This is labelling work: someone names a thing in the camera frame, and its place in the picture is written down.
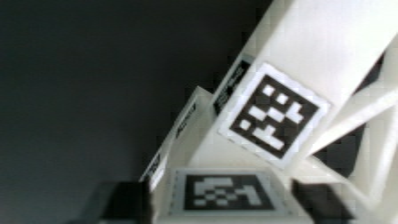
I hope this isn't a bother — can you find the white chair back frame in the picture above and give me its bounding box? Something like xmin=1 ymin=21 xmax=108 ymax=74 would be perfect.
xmin=187 ymin=0 xmax=398 ymax=224

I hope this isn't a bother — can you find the white chair leg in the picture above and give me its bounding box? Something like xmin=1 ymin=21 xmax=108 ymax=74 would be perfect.
xmin=138 ymin=140 xmax=173 ymax=190

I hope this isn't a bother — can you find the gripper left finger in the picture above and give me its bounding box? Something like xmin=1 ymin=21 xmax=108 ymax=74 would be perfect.
xmin=76 ymin=181 xmax=154 ymax=224

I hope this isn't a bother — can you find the small white tagged cube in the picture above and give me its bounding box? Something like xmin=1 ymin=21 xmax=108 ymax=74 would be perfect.
xmin=152 ymin=168 xmax=312 ymax=224

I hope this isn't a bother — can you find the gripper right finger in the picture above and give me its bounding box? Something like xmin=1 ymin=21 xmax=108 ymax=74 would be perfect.
xmin=291 ymin=181 xmax=356 ymax=224

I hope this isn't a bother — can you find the white chair seat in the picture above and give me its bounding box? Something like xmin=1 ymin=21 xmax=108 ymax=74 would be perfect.
xmin=170 ymin=54 xmax=253 ymax=142

